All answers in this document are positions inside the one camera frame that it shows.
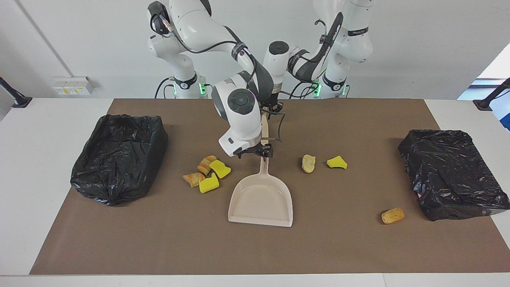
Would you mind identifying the beige hand brush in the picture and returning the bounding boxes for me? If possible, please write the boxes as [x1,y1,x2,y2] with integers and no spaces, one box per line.
[260,108,271,146]

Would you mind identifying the pale beige croissant piece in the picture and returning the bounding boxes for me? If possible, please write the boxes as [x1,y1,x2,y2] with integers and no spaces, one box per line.
[301,154,316,174]

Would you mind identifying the beige plastic dustpan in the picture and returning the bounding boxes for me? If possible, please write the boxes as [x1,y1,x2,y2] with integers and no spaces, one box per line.
[228,155,294,228]

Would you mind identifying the yellow sponge piece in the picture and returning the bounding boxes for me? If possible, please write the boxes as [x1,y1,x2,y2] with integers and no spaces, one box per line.
[198,172,220,195]
[326,155,348,170]
[209,159,232,179]

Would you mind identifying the brown bread roll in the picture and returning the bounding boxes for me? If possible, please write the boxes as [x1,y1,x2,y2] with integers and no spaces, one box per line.
[381,207,405,225]

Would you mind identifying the black bag lined bin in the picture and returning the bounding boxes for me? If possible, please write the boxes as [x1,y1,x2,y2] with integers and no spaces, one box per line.
[70,114,169,207]
[398,129,510,222]

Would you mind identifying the orange striped croissant piece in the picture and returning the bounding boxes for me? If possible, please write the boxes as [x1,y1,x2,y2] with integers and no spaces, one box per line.
[182,172,206,188]
[197,155,218,176]

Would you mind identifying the brown table mat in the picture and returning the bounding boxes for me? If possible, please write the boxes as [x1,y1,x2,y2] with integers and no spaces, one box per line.
[30,98,510,275]

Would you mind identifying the bright window opening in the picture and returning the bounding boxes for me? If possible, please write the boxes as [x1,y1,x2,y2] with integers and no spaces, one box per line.
[457,52,510,132]

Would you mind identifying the black base power cable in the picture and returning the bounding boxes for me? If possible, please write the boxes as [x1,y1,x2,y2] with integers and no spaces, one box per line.
[155,77,174,99]
[288,79,319,99]

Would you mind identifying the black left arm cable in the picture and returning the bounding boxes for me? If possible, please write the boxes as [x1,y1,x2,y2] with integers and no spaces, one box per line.
[315,12,345,60]

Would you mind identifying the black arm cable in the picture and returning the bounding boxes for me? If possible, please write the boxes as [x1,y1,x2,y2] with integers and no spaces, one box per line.
[157,16,286,143]
[315,12,345,60]

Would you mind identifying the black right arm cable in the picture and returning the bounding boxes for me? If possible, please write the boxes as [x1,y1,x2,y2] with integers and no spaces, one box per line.
[157,16,286,143]

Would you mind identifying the white wall socket box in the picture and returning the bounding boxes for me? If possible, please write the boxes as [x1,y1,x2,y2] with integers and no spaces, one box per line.
[53,76,96,96]

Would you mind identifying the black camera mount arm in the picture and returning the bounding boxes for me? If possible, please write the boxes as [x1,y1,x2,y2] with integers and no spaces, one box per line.
[473,78,510,111]
[0,77,33,109]

